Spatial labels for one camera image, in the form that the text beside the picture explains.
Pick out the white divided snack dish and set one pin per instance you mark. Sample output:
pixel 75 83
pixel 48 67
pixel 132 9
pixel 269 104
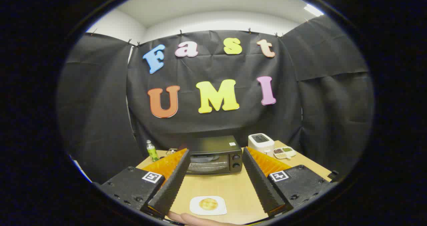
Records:
pixel 284 152

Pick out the round golden bun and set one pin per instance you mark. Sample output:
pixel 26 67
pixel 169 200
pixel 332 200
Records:
pixel 208 204

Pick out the ceiling light panel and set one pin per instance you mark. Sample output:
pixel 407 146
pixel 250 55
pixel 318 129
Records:
pixel 313 10

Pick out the black toaster oven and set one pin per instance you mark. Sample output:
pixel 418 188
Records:
pixel 213 144

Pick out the white square plate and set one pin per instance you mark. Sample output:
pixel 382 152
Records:
pixel 196 210

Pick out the white toaster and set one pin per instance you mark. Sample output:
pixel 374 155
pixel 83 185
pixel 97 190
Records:
pixel 261 143

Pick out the green drink bottle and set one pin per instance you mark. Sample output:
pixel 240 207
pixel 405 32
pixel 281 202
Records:
pixel 152 152

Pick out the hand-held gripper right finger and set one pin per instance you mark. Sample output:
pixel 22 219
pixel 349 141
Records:
pixel 262 182

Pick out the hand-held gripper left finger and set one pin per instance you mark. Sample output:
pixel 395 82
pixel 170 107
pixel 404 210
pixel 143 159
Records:
pixel 173 182

